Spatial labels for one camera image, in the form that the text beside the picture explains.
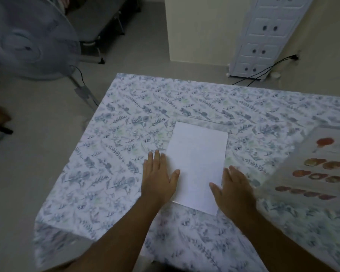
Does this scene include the person's right hand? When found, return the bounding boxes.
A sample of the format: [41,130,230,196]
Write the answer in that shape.
[209,165,258,226]

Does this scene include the person's left hand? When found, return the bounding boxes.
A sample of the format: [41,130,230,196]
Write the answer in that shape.
[141,150,181,205]

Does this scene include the person's left forearm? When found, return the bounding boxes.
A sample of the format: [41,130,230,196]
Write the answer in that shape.
[52,195,172,272]

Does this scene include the person's right forearm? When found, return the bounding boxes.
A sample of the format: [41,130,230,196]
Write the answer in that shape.
[224,208,333,272]

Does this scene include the white paper sheet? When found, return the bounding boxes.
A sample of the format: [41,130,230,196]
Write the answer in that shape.
[165,121,229,216]

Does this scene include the floral leaf print tablecloth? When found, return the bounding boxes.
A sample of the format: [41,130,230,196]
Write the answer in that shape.
[32,73,340,272]

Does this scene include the fruit print plastic sheet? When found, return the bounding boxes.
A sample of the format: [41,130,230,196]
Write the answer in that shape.
[264,125,340,214]

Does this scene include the white panelled cabinet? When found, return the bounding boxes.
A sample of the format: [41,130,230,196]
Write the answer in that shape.
[228,0,315,80]

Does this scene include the grey standing fan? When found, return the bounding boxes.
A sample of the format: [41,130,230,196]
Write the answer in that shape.
[0,0,101,110]

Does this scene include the black power cable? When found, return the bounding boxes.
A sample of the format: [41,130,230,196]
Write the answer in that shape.
[231,54,298,86]

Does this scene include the black fan cable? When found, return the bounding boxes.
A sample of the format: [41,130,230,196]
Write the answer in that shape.
[73,66,100,107]

